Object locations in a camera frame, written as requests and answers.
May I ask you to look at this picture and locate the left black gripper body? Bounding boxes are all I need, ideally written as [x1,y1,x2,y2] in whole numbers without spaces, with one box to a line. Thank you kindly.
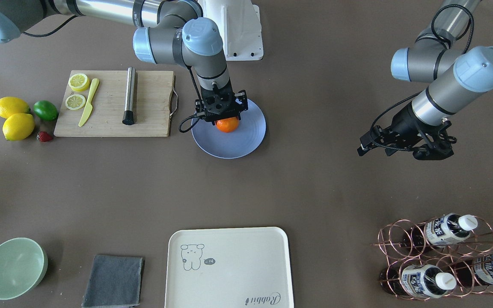
[368,103,457,160]

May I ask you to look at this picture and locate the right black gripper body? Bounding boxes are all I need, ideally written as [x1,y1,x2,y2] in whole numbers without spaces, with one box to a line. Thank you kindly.
[194,85,248,123]

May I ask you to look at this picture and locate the orange fruit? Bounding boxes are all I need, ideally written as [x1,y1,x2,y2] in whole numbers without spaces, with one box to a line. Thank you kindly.
[215,117,240,133]

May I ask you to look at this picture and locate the blue round plate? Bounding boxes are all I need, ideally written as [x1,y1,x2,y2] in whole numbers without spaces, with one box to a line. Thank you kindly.
[191,99,267,159]

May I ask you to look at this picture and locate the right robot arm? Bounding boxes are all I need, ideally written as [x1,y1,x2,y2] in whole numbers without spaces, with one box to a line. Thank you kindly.
[0,0,248,124]

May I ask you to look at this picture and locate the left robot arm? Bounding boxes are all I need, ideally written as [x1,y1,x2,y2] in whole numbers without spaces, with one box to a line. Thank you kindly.
[357,0,493,160]

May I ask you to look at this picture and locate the wooden cutting board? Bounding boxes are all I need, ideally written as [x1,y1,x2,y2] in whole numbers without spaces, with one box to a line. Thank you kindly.
[53,70,175,138]

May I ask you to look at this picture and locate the tea bottle back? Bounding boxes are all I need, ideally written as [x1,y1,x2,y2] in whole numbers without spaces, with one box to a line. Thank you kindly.
[451,253,493,288]
[401,213,478,253]

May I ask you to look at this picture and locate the tea bottle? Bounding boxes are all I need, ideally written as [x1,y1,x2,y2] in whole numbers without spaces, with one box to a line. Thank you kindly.
[451,253,493,288]
[401,213,478,253]
[379,264,457,300]

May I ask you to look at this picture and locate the steel muddler black tip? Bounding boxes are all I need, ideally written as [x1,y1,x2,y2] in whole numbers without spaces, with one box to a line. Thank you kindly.
[122,67,137,125]

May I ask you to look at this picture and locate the yellow plastic knife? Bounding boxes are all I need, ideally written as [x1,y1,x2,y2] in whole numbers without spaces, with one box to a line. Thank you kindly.
[78,78,100,127]

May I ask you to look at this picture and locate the tea bottle front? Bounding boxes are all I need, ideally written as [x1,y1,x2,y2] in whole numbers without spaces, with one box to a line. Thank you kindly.
[379,264,457,300]

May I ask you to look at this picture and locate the upper lemon slice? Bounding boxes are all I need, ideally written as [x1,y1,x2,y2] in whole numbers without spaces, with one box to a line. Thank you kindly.
[67,73,90,92]

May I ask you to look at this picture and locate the lemon slice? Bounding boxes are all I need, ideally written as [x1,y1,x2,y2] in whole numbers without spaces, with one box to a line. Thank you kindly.
[65,94,86,110]
[67,73,90,92]

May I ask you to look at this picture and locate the lower lemon slice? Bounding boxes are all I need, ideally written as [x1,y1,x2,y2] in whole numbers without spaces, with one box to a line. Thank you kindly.
[65,94,86,110]

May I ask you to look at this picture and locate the cream rabbit tray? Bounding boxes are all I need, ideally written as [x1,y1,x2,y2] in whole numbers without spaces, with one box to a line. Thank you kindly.
[164,227,295,308]

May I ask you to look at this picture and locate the green lime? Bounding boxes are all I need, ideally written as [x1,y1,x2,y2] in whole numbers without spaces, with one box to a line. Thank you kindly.
[33,100,59,121]

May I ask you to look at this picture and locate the red strawberry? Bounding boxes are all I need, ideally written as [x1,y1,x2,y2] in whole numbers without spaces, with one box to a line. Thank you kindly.
[36,131,53,143]

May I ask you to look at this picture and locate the lower whole lemon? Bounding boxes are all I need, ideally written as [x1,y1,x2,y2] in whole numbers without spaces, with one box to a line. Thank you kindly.
[2,113,35,141]

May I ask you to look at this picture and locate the whole lemon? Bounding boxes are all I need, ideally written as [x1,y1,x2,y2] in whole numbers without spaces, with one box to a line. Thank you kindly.
[0,96,30,119]
[2,113,35,141]

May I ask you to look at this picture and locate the grey folded cloth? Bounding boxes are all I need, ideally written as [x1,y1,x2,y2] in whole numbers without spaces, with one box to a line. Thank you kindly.
[81,254,144,308]

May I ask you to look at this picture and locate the upper whole lemon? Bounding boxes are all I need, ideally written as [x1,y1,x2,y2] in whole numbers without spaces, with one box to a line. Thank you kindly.
[0,96,30,119]

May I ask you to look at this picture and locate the green bowl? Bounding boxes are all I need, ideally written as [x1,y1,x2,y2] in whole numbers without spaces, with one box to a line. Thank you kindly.
[0,237,48,300]

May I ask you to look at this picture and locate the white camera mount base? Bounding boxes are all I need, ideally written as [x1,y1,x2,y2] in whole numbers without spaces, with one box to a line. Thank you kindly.
[198,0,264,61]

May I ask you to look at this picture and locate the copper wire bottle rack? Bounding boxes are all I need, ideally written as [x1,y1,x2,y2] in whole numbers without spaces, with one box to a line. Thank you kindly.
[375,215,493,301]

